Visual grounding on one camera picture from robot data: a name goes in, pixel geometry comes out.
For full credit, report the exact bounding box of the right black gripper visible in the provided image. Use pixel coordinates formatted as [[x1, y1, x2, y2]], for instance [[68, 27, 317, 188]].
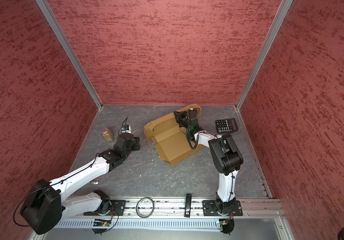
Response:
[[174, 110, 192, 131]]

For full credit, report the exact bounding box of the brown cardboard box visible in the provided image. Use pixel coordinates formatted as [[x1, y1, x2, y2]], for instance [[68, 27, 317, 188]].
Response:
[[144, 113, 205, 166]]

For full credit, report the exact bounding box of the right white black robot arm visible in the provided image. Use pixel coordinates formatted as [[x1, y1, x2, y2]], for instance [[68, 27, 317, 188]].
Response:
[[174, 108, 244, 215]]

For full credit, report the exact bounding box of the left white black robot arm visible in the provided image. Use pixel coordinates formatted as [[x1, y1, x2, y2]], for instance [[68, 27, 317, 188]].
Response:
[[20, 133, 140, 235]]

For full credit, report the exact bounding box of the spice jar pink lid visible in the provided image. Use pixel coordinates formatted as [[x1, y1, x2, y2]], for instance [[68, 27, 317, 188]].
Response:
[[101, 128, 114, 143]]

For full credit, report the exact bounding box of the black desk calculator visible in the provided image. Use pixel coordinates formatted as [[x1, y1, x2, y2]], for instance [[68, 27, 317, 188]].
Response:
[[215, 118, 238, 134]]

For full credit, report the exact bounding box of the small round metal knob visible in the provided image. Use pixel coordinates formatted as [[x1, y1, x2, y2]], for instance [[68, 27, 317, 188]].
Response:
[[90, 178, 99, 185]]

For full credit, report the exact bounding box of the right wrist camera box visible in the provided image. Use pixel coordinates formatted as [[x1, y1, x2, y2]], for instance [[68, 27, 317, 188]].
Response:
[[187, 108, 200, 129]]

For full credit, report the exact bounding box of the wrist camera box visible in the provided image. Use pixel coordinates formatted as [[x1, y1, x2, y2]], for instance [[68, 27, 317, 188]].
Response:
[[121, 125, 132, 134], [187, 108, 200, 129]]

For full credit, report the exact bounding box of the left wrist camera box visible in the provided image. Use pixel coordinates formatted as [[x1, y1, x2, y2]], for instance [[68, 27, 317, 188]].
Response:
[[121, 125, 132, 134]]

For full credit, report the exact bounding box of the black cable ring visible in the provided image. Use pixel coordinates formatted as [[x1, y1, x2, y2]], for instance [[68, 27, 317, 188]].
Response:
[[135, 196, 155, 219]]

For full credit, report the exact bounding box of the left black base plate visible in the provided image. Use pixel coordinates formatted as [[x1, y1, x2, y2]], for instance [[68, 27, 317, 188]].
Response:
[[83, 200, 127, 217]]

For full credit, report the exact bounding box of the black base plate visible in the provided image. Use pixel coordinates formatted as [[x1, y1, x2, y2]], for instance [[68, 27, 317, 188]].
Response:
[[83, 200, 127, 217], [203, 199, 243, 217]]

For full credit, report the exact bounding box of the aluminium front rail frame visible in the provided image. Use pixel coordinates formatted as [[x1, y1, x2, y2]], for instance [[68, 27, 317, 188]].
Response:
[[29, 196, 296, 240]]

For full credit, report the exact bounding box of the black handle bar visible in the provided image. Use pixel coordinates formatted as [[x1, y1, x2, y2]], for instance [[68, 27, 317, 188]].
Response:
[[184, 194, 192, 218]]

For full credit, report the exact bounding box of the left circuit board with wires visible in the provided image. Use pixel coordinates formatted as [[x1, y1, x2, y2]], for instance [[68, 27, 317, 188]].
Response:
[[91, 219, 112, 235]]

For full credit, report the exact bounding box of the circuit board with wires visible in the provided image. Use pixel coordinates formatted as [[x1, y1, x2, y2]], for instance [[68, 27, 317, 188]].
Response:
[[91, 219, 112, 235], [218, 219, 235, 235]]

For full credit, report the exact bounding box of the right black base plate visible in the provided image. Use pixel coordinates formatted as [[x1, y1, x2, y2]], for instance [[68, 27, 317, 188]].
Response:
[[203, 199, 243, 217]]

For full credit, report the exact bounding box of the right circuit board with wires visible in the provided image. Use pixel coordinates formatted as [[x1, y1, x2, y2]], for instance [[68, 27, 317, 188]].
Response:
[[218, 219, 235, 235]]

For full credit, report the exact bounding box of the right aluminium corner post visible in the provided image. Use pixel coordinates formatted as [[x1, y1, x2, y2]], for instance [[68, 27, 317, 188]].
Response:
[[236, 0, 293, 111]]

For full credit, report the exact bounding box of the aluminium corner post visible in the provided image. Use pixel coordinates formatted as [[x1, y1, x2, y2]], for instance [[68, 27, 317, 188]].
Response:
[[236, 0, 293, 111], [35, 0, 103, 111]]

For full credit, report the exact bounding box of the left aluminium corner post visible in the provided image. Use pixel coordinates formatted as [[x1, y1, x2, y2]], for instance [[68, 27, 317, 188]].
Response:
[[35, 0, 103, 111]]

